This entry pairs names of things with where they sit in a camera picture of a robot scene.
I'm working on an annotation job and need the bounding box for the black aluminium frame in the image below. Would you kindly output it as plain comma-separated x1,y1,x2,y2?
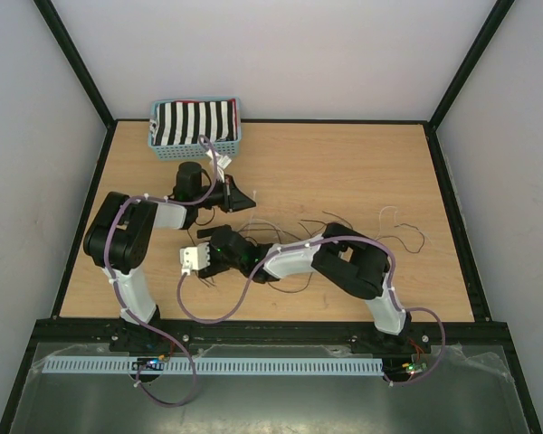
0,1,541,433

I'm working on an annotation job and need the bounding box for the black white striped cloth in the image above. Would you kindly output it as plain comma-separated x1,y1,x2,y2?
149,99,240,146

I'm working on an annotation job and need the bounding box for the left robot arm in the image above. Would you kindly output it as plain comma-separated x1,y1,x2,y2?
83,162,256,351

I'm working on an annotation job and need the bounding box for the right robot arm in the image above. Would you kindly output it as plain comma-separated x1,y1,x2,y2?
197,222,411,352

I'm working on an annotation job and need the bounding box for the light blue plastic basket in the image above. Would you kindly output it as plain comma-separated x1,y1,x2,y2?
148,97,242,160

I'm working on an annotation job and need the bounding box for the light blue slotted cable duct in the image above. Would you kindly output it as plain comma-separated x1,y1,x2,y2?
42,356,383,376

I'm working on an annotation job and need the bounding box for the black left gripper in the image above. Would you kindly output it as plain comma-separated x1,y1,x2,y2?
194,174,255,212

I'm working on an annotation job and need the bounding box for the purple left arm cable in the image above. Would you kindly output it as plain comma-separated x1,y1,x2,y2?
103,134,227,406

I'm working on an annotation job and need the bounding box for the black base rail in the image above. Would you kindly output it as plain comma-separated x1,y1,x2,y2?
31,317,511,355

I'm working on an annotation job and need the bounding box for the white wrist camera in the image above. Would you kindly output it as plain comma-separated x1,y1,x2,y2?
179,242,211,275
205,152,233,181

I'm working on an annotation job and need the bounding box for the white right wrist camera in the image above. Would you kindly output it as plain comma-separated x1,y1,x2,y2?
179,242,211,275

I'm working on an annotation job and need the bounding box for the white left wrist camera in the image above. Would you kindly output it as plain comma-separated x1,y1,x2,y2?
205,152,233,181

